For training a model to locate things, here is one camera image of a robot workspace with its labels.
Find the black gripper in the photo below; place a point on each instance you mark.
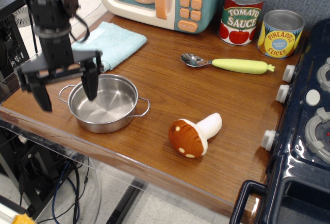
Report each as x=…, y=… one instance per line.
x=56, y=62

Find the silver metal pot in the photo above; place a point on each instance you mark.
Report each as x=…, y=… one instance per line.
x=116, y=104

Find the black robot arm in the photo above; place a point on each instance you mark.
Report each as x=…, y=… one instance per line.
x=52, y=18

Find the light blue folded cloth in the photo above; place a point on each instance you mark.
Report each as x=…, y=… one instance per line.
x=116, y=44

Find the plush brown mushroom toy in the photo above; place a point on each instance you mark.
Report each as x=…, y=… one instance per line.
x=191, y=139

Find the yellow object bottom left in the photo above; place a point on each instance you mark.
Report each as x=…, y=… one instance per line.
x=22, y=219

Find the toy microwave oven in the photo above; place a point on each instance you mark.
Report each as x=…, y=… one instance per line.
x=165, y=2

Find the black table leg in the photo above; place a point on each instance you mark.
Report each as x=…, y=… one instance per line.
x=124, y=205

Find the tomato sauce can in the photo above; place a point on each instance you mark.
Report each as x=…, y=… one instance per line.
x=239, y=20

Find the pineapple slices can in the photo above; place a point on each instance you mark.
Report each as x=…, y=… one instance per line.
x=280, y=33

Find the dark blue toy stove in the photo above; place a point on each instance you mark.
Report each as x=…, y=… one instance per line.
x=297, y=186

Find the spoon with green handle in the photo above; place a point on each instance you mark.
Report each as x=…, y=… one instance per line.
x=229, y=64

